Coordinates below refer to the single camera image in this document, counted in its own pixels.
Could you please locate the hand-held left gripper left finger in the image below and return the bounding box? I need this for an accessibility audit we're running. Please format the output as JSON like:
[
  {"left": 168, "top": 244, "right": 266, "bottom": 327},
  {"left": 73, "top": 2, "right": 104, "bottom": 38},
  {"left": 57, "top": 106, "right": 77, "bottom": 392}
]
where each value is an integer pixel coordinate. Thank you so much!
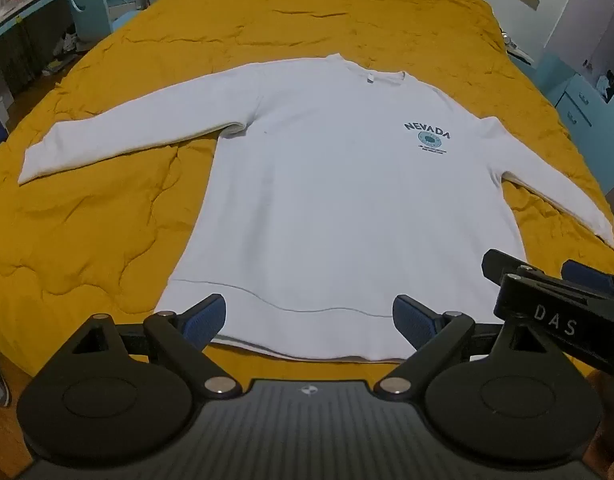
[{"left": 61, "top": 293, "right": 241, "bottom": 399}]

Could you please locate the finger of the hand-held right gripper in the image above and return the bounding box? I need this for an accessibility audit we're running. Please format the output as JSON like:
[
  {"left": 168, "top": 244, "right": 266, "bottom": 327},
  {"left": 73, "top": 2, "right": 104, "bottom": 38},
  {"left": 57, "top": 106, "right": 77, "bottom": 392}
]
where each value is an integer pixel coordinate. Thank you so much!
[
  {"left": 561, "top": 259, "right": 614, "bottom": 304},
  {"left": 481, "top": 248, "right": 544, "bottom": 287}
]

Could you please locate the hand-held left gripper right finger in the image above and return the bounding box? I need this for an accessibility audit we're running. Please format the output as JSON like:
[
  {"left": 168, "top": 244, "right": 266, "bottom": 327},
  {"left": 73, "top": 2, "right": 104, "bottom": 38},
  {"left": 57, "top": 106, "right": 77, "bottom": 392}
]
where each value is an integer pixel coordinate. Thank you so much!
[{"left": 375, "top": 295, "right": 558, "bottom": 397}]

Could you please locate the white printed sweatshirt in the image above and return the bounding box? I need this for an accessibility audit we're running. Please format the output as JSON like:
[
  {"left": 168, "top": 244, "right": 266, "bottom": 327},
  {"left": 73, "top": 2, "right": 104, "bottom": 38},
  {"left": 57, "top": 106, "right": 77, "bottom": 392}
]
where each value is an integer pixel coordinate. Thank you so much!
[{"left": 18, "top": 53, "right": 614, "bottom": 362}]

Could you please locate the blue nightstand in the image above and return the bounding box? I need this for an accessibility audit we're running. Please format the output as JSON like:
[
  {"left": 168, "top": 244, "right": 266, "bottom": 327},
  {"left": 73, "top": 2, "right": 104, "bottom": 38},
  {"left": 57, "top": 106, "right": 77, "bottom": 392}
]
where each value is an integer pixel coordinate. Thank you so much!
[{"left": 536, "top": 53, "right": 614, "bottom": 129}]

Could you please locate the blue and white wardrobe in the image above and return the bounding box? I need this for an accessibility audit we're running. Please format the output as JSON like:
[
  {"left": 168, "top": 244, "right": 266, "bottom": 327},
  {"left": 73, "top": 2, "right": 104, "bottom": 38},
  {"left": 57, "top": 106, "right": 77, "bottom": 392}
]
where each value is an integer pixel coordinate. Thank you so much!
[{"left": 541, "top": 0, "right": 614, "bottom": 196}]

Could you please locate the mustard yellow quilt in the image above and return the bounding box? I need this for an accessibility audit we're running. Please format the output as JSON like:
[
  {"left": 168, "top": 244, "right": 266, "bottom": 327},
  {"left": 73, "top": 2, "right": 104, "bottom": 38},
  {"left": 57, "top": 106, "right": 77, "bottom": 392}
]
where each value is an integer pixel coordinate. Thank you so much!
[{"left": 0, "top": 0, "right": 614, "bottom": 391}]

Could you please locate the light blue chair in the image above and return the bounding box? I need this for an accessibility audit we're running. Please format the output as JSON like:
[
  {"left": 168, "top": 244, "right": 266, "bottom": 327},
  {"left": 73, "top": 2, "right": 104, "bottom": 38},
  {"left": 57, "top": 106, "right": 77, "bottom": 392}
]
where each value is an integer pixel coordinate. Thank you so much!
[{"left": 64, "top": 0, "right": 139, "bottom": 54}]

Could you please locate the cluttered desk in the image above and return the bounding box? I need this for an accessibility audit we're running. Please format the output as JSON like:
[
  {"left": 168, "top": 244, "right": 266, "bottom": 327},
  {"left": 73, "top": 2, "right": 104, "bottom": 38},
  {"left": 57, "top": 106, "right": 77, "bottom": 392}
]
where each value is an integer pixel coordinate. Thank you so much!
[{"left": 0, "top": 0, "right": 75, "bottom": 98}]

